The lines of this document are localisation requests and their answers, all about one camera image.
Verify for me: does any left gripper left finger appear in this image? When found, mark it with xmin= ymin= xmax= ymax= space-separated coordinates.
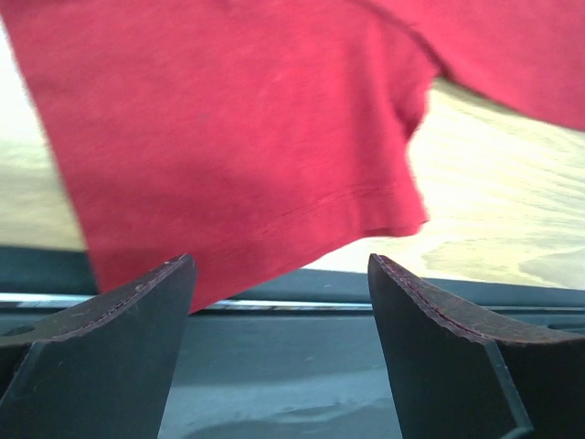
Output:
xmin=1 ymin=255 xmax=197 ymax=439

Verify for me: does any dark red t shirt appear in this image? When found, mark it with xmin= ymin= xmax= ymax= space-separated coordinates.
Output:
xmin=1 ymin=1 xmax=584 ymax=310

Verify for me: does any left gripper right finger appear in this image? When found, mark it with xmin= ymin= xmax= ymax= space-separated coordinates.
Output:
xmin=367 ymin=254 xmax=584 ymax=438

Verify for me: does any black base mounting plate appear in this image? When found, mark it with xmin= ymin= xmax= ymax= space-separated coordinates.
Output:
xmin=1 ymin=248 xmax=584 ymax=438

